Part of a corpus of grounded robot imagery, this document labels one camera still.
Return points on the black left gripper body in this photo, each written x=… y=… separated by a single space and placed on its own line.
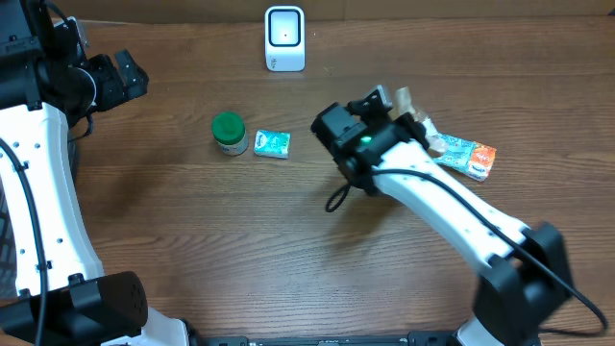
x=110 y=86

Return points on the clear beige pouch bag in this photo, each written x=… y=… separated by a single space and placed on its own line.
x=403 y=104

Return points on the teal snack pack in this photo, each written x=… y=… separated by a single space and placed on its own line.
x=458 y=153

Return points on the teal tissue packet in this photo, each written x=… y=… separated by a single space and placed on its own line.
x=272 y=144

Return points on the small orange juice carton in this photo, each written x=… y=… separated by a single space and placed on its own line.
x=482 y=158

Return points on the green lid jar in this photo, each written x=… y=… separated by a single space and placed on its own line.
x=229 y=131

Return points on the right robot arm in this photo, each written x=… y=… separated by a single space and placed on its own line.
x=382 y=145

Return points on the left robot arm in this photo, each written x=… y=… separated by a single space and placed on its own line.
x=48 y=84

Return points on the white barcode scanner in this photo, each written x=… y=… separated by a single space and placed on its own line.
x=285 y=38

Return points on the dark plastic mesh basket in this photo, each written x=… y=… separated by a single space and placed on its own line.
x=8 y=252

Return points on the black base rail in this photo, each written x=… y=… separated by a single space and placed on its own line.
x=442 y=338

